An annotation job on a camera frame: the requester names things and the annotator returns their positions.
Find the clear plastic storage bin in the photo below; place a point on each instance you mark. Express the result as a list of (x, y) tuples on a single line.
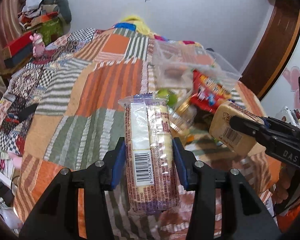
[(174, 64)]

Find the green cardboard box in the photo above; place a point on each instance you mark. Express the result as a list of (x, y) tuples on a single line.
[(51, 30)]

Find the person's right hand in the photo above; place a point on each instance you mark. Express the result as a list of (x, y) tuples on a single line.
[(283, 184)]

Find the pink plush toy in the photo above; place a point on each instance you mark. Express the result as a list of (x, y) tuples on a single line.
[(37, 44)]

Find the red chip bag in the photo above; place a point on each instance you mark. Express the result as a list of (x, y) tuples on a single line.
[(207, 94)]

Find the long cracker sleeve packet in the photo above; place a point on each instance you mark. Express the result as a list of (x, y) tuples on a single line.
[(150, 170)]

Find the tan wafer block packet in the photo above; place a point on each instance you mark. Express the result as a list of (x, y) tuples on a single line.
[(228, 126)]

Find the patchwork bed quilt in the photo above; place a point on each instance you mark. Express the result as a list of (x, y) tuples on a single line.
[(78, 119)]

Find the white appliance with stickers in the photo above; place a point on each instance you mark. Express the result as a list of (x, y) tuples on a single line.
[(288, 116)]

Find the red gift box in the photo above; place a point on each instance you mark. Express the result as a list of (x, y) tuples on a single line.
[(16, 45)]

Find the orange bread packet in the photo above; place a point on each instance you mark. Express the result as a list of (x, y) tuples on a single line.
[(182, 118)]

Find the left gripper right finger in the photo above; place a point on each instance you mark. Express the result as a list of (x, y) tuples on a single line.
[(243, 214)]

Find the colourful blanket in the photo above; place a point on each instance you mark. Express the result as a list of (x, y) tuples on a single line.
[(128, 26)]

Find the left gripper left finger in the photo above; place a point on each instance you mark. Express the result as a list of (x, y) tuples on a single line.
[(55, 214)]

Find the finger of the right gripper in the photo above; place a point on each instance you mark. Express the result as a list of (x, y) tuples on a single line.
[(247, 126)]

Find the green lid plastic jar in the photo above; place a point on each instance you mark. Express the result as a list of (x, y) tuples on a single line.
[(169, 96)]

